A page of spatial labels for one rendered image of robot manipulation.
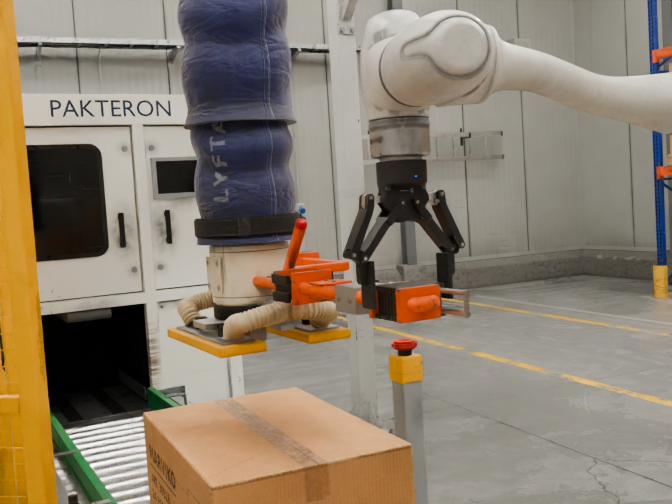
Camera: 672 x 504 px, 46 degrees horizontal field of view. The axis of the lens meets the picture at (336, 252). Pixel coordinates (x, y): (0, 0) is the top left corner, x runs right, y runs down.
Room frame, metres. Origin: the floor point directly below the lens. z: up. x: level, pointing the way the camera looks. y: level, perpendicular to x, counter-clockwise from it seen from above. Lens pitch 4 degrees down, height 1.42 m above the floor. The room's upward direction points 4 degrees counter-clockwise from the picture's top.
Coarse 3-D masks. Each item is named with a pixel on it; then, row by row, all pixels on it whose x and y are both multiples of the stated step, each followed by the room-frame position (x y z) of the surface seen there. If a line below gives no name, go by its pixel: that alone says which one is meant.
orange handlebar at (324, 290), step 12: (312, 264) 1.98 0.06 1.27; (324, 264) 1.82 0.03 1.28; (336, 264) 1.83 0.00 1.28; (348, 264) 1.86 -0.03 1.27; (300, 288) 1.41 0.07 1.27; (312, 288) 1.37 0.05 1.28; (324, 288) 1.34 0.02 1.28; (324, 300) 1.34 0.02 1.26; (360, 300) 1.23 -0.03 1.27; (420, 300) 1.11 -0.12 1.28; (432, 300) 1.12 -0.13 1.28
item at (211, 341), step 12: (168, 336) 1.77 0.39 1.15; (180, 336) 1.68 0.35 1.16; (192, 336) 1.64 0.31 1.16; (204, 336) 1.60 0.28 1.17; (216, 336) 1.59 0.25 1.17; (204, 348) 1.55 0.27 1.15; (216, 348) 1.49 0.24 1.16; (228, 348) 1.48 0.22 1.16; (240, 348) 1.49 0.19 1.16; (252, 348) 1.51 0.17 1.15; (264, 348) 1.52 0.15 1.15
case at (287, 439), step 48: (144, 432) 1.87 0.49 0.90; (192, 432) 1.67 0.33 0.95; (240, 432) 1.65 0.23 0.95; (288, 432) 1.62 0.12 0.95; (336, 432) 1.60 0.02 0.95; (384, 432) 1.58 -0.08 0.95; (192, 480) 1.45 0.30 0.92; (240, 480) 1.35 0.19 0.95; (288, 480) 1.39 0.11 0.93; (336, 480) 1.43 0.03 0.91; (384, 480) 1.47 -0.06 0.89
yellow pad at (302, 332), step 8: (296, 320) 1.74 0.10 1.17; (304, 320) 1.66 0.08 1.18; (296, 328) 1.65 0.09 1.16; (304, 328) 1.62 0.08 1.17; (312, 328) 1.61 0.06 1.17; (320, 328) 1.61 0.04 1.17; (328, 328) 1.62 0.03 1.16; (336, 328) 1.62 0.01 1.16; (344, 328) 1.62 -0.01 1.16; (288, 336) 1.65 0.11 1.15; (296, 336) 1.62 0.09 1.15; (304, 336) 1.58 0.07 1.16; (312, 336) 1.57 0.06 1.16; (320, 336) 1.58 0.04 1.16; (328, 336) 1.59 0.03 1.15; (336, 336) 1.60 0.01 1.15; (344, 336) 1.60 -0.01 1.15
